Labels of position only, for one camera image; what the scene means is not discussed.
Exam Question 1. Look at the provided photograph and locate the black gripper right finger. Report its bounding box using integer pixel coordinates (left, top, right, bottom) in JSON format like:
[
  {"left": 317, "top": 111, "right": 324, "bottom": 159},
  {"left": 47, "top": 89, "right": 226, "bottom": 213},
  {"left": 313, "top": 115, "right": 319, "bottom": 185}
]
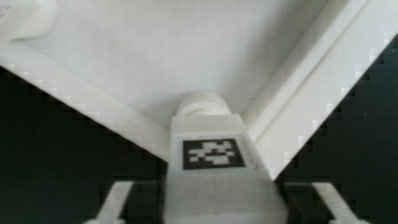
[{"left": 283, "top": 182, "right": 372, "bottom": 224}]

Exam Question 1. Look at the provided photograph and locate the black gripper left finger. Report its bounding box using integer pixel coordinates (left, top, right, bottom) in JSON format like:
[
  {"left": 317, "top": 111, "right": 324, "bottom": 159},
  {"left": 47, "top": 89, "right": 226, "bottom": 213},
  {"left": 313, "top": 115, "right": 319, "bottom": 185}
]
[{"left": 82, "top": 181, "right": 157, "bottom": 224}]

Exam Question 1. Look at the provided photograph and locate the white table leg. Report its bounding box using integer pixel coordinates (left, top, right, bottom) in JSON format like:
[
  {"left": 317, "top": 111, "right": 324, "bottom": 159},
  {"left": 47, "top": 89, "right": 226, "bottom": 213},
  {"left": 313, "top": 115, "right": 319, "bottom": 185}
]
[
  {"left": 164, "top": 91, "right": 289, "bottom": 224},
  {"left": 0, "top": 0, "right": 59, "bottom": 49}
]

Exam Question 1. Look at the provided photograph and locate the white square tabletop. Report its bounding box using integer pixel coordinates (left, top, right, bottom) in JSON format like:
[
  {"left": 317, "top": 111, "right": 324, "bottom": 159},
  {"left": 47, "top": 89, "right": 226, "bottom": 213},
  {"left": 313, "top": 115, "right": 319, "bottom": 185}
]
[{"left": 0, "top": 0, "right": 398, "bottom": 173}]

